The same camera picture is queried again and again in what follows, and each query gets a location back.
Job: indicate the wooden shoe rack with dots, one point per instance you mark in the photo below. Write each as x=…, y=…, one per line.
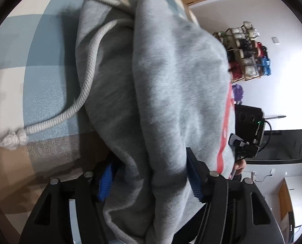
x=247, y=78

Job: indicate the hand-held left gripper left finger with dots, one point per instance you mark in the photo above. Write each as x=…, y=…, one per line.
x=105, y=185

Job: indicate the wooden cabinet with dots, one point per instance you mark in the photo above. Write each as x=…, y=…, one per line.
x=284, y=200

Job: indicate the grey hoodie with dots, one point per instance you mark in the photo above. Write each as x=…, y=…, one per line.
x=166, y=81

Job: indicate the person's right hand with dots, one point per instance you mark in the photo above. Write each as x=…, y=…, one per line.
x=240, y=166

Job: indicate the black device with green light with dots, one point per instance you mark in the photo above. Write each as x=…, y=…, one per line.
x=247, y=117

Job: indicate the white light switch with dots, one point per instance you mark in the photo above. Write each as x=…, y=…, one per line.
x=276, y=40

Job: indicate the white wall socket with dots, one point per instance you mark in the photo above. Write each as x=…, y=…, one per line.
x=271, y=172

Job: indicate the thin grey rod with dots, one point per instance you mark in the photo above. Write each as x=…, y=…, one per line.
x=275, y=117

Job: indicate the black television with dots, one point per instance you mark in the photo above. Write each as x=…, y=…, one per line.
x=288, y=144

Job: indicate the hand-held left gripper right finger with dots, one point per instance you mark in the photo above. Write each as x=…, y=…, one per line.
x=194, y=180

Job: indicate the purple bag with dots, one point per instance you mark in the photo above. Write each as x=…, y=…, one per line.
x=237, y=92

